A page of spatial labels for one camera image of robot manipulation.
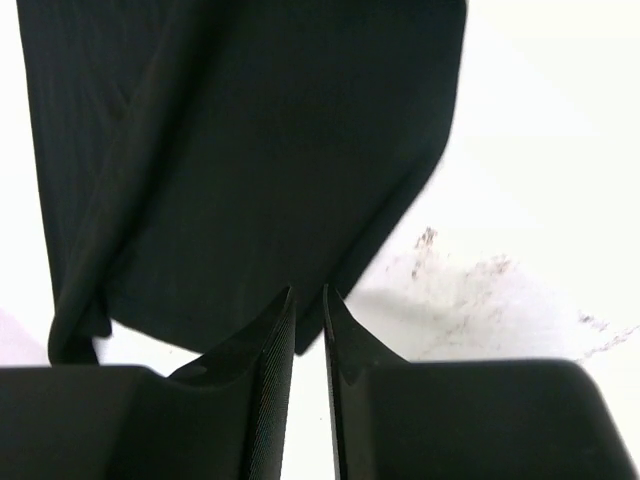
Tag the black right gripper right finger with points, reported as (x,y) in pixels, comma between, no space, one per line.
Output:
(490,419)

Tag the black tank top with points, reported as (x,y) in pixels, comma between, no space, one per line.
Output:
(194,158)

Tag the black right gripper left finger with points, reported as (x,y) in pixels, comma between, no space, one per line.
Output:
(221,416)

